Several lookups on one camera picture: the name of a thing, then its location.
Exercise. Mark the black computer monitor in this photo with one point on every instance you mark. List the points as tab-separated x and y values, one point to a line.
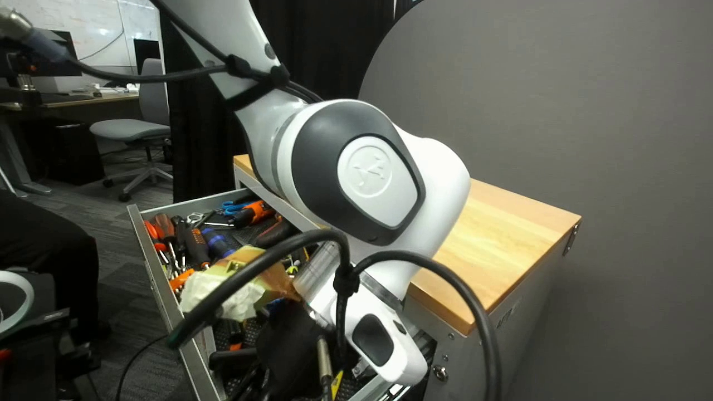
52	59

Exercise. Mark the small black monitor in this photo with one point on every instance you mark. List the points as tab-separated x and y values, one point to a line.
145	55

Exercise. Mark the grey tool drawer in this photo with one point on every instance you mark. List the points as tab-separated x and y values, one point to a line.
158	275

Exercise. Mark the black screwdriver orange dotted grip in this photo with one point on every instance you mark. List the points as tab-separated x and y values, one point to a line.
192	242

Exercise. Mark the black pedestal cabinet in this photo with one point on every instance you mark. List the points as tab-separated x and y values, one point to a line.
70	153

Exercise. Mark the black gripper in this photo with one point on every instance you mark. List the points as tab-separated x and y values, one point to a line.
291	349

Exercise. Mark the hex key set orange holder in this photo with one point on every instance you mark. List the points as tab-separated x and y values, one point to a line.
179	280

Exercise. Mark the grey rounded partition panel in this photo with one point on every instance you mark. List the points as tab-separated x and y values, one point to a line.
594	112

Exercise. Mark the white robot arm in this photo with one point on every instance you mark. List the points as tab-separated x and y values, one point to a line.
319	142

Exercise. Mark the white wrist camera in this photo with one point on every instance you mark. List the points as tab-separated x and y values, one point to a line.
402	358

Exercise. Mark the person in black trousers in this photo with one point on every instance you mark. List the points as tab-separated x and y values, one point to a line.
45	237

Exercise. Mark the blue black screwdriver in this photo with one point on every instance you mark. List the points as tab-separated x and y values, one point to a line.
219	240

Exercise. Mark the grey cabinet with wooden top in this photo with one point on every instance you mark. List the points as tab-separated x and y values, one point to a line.
514	223

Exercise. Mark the silver cabinet lock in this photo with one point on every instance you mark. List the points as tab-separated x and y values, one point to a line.
442	373

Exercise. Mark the grey office chair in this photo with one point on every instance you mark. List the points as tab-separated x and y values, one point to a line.
131	130

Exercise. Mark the wooden office desk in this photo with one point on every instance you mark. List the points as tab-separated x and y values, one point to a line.
68	103

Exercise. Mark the black equipment stand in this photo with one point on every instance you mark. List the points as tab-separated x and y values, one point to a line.
29	363

